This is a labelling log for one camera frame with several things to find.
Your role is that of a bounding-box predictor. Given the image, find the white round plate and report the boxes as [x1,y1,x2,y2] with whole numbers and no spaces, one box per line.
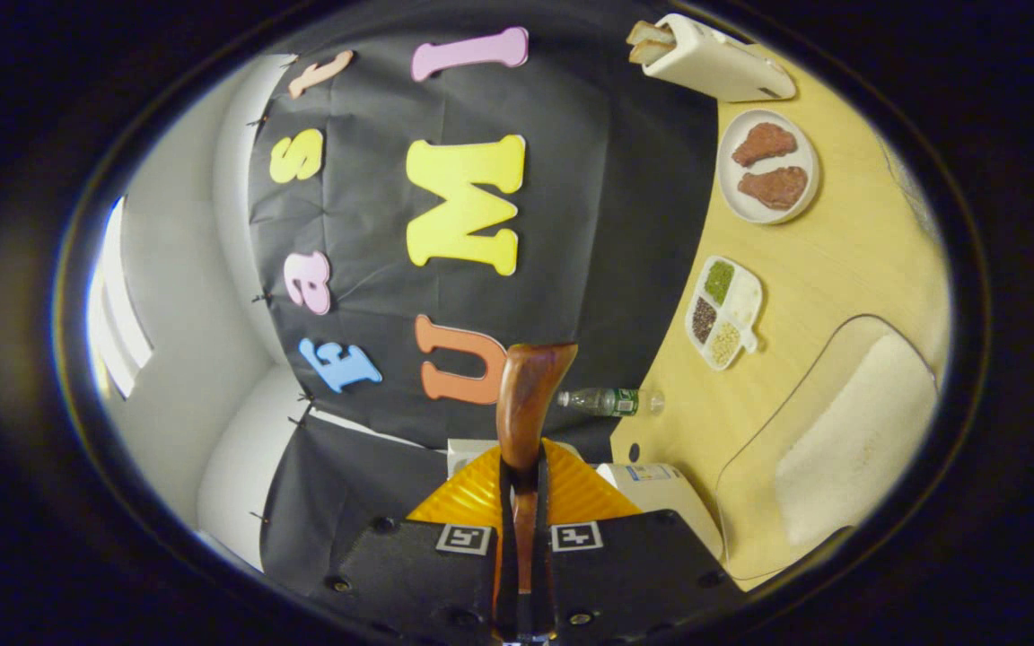
[716,109,820,225]

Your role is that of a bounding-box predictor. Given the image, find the white toaster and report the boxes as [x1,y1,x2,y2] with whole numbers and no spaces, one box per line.
[643,13,797,103]

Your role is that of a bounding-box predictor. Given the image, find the white divided grain dish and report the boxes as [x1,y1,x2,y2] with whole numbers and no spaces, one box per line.
[686,256,765,371]

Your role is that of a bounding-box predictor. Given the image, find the brown wooden spoon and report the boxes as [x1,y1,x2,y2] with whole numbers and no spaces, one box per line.
[492,343,579,598]

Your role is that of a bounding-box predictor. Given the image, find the black backdrop cloth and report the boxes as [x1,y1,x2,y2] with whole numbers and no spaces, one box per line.
[248,4,720,575]

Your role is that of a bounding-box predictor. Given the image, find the white rice cooker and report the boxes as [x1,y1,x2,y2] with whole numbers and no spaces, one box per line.
[445,438,724,563]

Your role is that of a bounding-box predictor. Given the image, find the brown meat slice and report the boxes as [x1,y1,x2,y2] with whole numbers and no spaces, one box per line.
[738,166,809,212]
[732,122,798,169]

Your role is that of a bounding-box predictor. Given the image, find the large ceiling light panel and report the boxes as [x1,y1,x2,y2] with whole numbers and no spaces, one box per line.
[86,197,154,400]

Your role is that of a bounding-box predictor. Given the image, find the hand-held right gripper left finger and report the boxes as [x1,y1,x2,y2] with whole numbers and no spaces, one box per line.
[324,440,525,645]

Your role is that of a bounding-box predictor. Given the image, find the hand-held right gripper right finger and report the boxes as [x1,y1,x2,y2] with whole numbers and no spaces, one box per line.
[530,440,747,645]

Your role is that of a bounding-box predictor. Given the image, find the clear plastic water bottle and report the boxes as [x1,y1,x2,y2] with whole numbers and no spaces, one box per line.
[556,387,666,418]

